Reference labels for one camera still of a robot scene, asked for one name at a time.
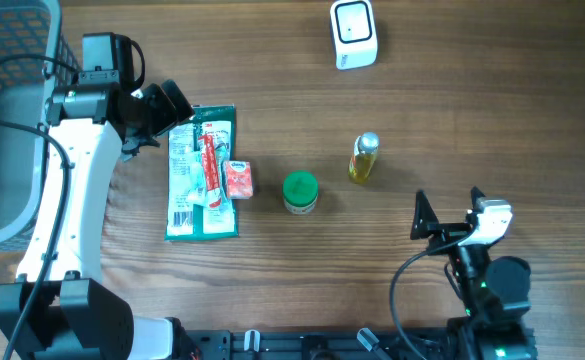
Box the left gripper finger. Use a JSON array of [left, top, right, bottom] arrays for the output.
[[120, 136, 160, 162], [161, 79, 195, 124]]

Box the green 3M product package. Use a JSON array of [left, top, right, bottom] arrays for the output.
[[164, 105, 239, 242]]

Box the yellow liquid Vim bottle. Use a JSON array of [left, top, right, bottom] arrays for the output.
[[348, 132, 380, 184]]

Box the green lid jar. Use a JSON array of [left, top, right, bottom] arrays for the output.
[[282, 171, 319, 215]]

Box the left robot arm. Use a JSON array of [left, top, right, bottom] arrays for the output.
[[0, 32, 201, 359]]

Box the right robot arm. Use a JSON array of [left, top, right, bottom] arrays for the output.
[[410, 187, 538, 360]]

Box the white barcode scanner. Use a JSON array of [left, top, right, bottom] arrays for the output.
[[329, 0, 379, 71]]

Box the grey plastic shopping basket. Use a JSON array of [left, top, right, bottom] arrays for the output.
[[0, 0, 79, 252]]

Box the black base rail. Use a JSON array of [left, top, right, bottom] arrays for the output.
[[188, 327, 538, 360]]

